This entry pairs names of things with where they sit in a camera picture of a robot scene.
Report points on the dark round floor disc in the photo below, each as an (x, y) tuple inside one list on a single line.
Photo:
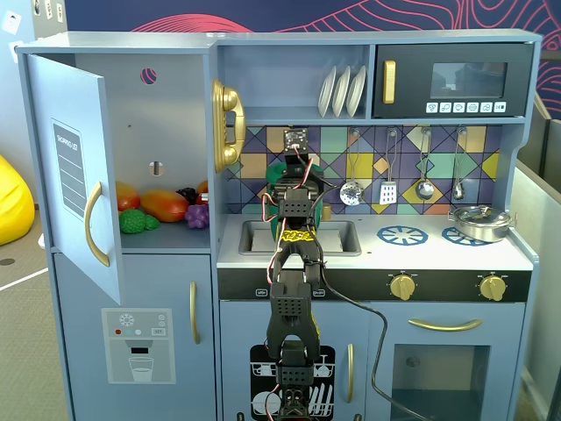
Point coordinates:
[(6, 262)]

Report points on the black toy microwave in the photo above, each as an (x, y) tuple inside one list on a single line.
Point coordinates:
[(412, 79)]

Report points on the gold stove knob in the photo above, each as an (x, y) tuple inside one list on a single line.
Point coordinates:
[(492, 288), (402, 287)]

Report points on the red toy fruit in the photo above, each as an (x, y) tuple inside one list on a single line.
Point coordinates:
[(203, 199)]

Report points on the blue freezer door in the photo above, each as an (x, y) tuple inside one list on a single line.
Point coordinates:
[(87, 280)]

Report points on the purple toy grapes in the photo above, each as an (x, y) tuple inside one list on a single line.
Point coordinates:
[(197, 217)]

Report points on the steel ladle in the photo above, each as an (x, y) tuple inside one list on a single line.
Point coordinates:
[(424, 189)]

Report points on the steel pot with lid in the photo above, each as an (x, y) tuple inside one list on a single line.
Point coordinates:
[(480, 226)]

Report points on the green toy broccoli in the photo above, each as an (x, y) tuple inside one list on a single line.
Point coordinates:
[(133, 221)]

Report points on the blue dishwasher door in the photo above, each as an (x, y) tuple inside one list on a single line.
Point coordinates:
[(236, 324)]

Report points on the grey toy sink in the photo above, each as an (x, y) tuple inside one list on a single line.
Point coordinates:
[(254, 239)]

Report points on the steel skimmer spoon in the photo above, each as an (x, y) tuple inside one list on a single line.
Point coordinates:
[(352, 194)]

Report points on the gold toy faucet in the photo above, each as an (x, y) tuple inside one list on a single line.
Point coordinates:
[(327, 211)]

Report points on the yellow beanbag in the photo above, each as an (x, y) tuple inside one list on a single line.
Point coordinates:
[(13, 206)]

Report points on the blue oven door with window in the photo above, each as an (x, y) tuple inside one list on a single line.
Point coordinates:
[(438, 311)]

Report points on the yellow tape with black scribble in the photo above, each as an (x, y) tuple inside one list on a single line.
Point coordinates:
[(298, 236)]

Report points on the white wall socket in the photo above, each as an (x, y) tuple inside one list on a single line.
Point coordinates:
[(15, 50)]

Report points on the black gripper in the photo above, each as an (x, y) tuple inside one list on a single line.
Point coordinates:
[(297, 170)]

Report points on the orange red toy mango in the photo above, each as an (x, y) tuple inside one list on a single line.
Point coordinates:
[(164, 206)]

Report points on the blue fridge door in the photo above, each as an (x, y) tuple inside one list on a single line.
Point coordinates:
[(66, 101)]

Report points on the gold toy telephone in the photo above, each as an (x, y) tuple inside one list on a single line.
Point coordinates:
[(228, 98)]

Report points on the red orange toy peach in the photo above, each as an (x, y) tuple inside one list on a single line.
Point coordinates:
[(127, 197)]

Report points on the small steel spoon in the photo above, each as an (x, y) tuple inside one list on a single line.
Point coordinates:
[(458, 190)]

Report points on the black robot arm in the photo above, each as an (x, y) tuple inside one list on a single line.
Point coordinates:
[(291, 307)]

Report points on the grey toy plate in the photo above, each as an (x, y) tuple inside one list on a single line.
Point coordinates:
[(326, 92), (341, 92), (356, 90)]

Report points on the steel slotted spatula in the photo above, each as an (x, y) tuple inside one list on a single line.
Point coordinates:
[(387, 194)]

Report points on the blue wooden toy kitchen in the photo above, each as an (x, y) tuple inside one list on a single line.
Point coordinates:
[(289, 41)]

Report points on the orange toy fruit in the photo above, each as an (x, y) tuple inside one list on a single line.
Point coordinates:
[(203, 187)]

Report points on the dark toy blackberry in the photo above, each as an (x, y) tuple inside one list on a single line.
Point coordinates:
[(187, 194)]

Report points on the small camera circuit board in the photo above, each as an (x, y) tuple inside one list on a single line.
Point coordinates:
[(295, 140)]

